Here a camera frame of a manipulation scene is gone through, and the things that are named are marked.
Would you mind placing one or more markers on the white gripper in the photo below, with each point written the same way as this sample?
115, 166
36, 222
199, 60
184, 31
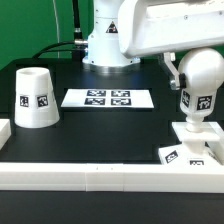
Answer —
150, 27

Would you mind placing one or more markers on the white lamp bulb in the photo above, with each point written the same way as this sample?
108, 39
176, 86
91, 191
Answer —
204, 71

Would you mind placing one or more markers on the white lamp base with tags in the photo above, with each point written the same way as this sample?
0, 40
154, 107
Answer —
193, 149

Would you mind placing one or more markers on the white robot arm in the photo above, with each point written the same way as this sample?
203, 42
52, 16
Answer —
103, 43

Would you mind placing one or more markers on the white lamp shade with tags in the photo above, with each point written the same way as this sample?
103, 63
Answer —
35, 104

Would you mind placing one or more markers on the white fiducial tag board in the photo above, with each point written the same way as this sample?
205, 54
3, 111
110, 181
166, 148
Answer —
108, 98

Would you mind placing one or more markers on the white right fence block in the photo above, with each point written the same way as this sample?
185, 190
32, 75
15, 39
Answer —
218, 146

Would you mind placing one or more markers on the white fence block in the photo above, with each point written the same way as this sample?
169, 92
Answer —
5, 131
218, 146

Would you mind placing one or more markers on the white front fence bar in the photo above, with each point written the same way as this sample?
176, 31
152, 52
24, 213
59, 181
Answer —
110, 177

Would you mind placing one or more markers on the white left fence block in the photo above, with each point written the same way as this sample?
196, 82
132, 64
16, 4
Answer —
5, 131

